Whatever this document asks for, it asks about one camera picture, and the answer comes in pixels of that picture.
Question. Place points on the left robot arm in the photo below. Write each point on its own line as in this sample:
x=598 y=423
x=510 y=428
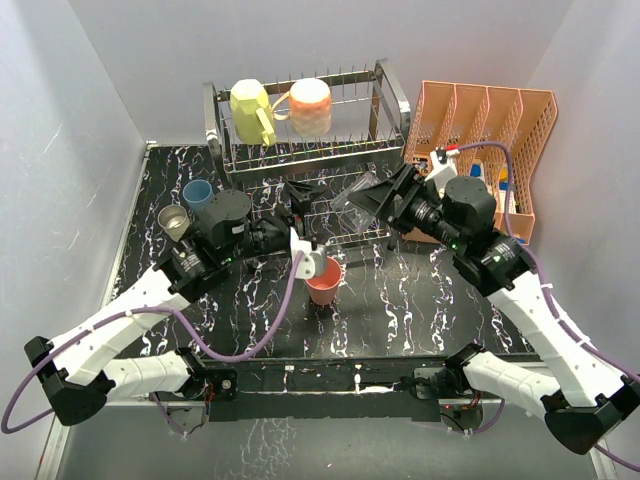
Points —
x=80 y=371

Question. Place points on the pink and cream mug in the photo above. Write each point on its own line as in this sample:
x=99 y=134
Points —
x=310 y=107

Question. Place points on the aluminium frame rail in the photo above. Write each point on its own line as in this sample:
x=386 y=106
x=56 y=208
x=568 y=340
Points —
x=315 y=436

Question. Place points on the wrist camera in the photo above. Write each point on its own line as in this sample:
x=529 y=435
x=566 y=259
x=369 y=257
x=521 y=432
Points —
x=443 y=161
x=309 y=256

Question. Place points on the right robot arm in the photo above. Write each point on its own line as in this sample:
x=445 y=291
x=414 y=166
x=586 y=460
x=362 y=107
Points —
x=583 y=397

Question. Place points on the yellow-green faceted mug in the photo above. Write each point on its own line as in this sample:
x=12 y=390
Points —
x=252 y=113

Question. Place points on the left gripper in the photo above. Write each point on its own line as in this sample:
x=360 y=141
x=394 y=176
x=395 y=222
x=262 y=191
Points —
x=301 y=195

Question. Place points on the blue white box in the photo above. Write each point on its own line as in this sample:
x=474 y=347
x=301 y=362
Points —
x=506 y=190

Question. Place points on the metal two-tier dish rack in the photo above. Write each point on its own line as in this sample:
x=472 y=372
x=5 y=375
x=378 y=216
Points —
x=370 y=125

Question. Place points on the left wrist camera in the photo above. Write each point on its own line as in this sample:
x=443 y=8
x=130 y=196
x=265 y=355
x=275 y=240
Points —
x=309 y=256

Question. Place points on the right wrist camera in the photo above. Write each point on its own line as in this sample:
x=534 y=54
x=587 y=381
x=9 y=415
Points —
x=443 y=161

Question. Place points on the orange plastic file organizer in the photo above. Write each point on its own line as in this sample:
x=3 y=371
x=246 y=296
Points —
x=510 y=127

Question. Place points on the white green box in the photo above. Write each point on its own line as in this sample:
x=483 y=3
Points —
x=477 y=170

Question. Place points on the clear glass cup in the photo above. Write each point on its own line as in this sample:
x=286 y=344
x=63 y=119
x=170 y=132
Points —
x=354 y=218

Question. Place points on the blue plastic cup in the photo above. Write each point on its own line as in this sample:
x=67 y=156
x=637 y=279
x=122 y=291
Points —
x=198 y=194

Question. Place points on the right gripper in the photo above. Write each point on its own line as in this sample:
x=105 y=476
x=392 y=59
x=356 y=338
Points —
x=381 y=199

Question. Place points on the cream and brown cup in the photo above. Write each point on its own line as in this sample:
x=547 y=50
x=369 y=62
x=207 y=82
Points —
x=174 y=221

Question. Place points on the pink plastic cup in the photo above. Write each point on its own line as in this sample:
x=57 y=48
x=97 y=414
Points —
x=322 y=289

